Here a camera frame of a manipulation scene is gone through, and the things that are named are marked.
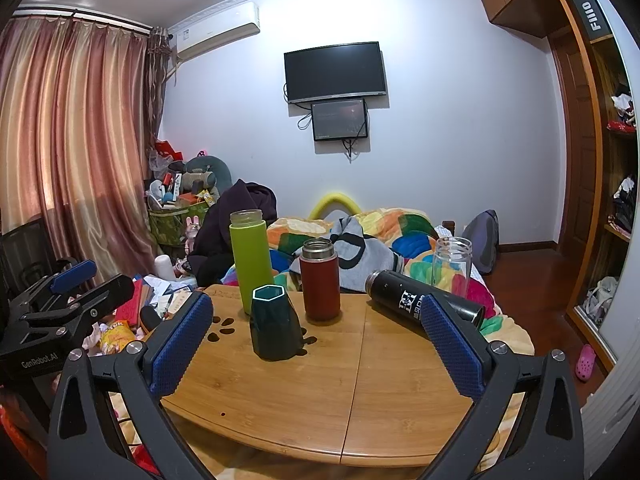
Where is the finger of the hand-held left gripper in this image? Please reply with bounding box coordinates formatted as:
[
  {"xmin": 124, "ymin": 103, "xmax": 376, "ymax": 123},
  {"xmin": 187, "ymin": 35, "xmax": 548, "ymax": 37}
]
[
  {"xmin": 9, "ymin": 259, "xmax": 99, "ymax": 312},
  {"xmin": 19, "ymin": 274, "xmax": 137, "ymax": 339}
]

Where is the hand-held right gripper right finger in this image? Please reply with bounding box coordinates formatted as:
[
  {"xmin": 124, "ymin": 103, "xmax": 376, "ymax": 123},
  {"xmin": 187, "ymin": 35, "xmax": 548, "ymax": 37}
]
[{"xmin": 417, "ymin": 293, "xmax": 586, "ymax": 480}]

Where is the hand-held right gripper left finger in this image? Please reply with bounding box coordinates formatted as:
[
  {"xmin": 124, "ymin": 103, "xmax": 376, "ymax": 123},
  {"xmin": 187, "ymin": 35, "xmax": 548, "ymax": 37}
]
[{"xmin": 47, "ymin": 291, "xmax": 216, "ymax": 480}]

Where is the dark green hexagonal cup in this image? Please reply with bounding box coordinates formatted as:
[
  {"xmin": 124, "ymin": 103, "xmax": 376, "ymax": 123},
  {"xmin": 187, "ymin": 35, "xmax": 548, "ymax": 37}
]
[{"xmin": 249, "ymin": 284, "xmax": 307, "ymax": 362}]

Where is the red book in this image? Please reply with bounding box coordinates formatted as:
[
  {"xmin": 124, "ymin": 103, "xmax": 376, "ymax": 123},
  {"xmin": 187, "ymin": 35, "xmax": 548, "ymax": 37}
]
[{"xmin": 115, "ymin": 280, "xmax": 151, "ymax": 331}]

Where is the yellow snack packet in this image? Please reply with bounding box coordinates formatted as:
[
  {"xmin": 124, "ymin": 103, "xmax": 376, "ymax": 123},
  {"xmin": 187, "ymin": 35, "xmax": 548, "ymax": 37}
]
[{"xmin": 99, "ymin": 321, "xmax": 138, "ymax": 356}]

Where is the black mesh chair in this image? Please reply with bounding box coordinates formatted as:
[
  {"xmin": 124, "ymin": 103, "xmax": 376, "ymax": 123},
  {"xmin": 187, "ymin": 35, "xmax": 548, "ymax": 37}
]
[{"xmin": 0, "ymin": 222, "xmax": 76, "ymax": 311}]

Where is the black thermos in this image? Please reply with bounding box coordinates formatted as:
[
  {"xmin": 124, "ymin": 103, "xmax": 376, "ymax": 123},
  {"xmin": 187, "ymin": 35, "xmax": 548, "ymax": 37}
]
[{"xmin": 365, "ymin": 269, "xmax": 486, "ymax": 332}]

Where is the clear glass bottle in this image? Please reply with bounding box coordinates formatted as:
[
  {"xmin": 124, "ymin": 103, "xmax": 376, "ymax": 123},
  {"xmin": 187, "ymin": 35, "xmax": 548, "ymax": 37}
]
[{"xmin": 431, "ymin": 236, "xmax": 473, "ymax": 301}]

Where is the green storage basket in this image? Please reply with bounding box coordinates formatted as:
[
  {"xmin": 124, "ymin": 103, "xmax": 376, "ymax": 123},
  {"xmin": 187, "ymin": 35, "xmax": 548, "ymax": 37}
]
[{"xmin": 148, "ymin": 202, "xmax": 211, "ymax": 248}]

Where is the green bottle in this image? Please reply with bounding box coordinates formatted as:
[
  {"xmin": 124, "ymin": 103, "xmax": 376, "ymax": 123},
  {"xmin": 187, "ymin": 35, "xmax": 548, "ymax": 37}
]
[{"xmin": 229, "ymin": 209, "xmax": 275, "ymax": 316}]

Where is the grey backpack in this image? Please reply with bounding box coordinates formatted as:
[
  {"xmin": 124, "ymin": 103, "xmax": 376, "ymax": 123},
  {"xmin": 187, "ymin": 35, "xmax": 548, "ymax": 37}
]
[{"xmin": 460, "ymin": 209, "xmax": 501, "ymax": 275}]

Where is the dark purple jacket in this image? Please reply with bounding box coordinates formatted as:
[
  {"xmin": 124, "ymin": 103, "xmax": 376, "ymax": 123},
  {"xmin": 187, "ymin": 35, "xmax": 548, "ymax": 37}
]
[{"xmin": 189, "ymin": 179, "xmax": 278, "ymax": 288}]

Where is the pink curtain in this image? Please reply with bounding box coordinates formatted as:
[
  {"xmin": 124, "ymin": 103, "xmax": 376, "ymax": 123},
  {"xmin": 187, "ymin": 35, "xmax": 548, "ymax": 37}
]
[{"xmin": 0, "ymin": 12, "xmax": 168, "ymax": 281}]

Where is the pink slipper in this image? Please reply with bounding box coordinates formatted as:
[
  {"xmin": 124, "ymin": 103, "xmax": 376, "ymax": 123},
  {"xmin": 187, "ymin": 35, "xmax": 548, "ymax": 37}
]
[{"xmin": 575, "ymin": 344, "xmax": 597, "ymax": 381}]

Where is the grey patterned cloth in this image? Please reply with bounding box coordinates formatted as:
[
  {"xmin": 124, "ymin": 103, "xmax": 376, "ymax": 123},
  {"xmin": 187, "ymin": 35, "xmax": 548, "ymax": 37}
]
[{"xmin": 330, "ymin": 216, "xmax": 406, "ymax": 293}]

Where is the colourful patchwork quilt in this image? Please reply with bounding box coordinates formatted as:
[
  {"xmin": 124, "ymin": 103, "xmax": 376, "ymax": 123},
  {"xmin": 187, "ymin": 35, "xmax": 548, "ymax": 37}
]
[{"xmin": 220, "ymin": 207, "xmax": 536, "ymax": 356}]

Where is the red thermos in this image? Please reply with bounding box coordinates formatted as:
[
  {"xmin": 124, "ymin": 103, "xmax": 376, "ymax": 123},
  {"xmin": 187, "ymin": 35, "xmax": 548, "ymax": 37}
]
[{"xmin": 299, "ymin": 238, "xmax": 342, "ymax": 322}]

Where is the grey plush toy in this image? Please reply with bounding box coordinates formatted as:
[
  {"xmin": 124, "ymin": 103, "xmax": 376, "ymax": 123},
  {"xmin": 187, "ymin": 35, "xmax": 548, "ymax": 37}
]
[{"xmin": 167, "ymin": 155, "xmax": 233, "ymax": 196}]

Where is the white bag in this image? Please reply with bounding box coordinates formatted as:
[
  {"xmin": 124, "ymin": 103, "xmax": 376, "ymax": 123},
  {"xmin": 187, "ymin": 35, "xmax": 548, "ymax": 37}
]
[{"xmin": 582, "ymin": 276, "xmax": 621, "ymax": 318}]

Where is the yellow foam tube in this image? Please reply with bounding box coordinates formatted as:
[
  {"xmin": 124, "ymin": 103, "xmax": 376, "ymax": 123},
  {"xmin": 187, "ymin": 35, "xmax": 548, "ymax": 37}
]
[{"xmin": 307, "ymin": 191, "xmax": 363, "ymax": 221}]

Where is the brown wooden door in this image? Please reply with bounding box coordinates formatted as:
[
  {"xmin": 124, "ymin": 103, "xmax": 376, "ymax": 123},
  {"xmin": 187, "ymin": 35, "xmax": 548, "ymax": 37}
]
[{"xmin": 550, "ymin": 40, "xmax": 603, "ymax": 261}]

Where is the wooden wardrobe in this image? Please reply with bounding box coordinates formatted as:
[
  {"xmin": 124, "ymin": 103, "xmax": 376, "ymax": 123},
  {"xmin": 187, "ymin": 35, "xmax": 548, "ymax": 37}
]
[{"xmin": 545, "ymin": 0, "xmax": 640, "ymax": 376}]

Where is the small black monitor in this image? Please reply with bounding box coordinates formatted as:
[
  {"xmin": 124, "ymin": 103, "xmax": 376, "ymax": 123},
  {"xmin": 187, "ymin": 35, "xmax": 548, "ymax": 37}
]
[{"xmin": 310, "ymin": 99, "xmax": 370, "ymax": 142}]

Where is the white air conditioner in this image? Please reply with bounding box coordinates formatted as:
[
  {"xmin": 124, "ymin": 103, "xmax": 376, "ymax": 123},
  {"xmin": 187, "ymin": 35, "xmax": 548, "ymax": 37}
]
[{"xmin": 172, "ymin": 1, "xmax": 262, "ymax": 63}]

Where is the black printed box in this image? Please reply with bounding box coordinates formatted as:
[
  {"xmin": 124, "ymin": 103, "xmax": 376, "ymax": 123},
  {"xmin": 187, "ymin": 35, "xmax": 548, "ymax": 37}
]
[{"xmin": 572, "ymin": 0, "xmax": 613, "ymax": 43}]

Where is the black wall television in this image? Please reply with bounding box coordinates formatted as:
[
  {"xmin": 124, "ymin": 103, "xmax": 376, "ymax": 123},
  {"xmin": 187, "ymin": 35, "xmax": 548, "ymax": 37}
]
[{"xmin": 283, "ymin": 41, "xmax": 388, "ymax": 105}]

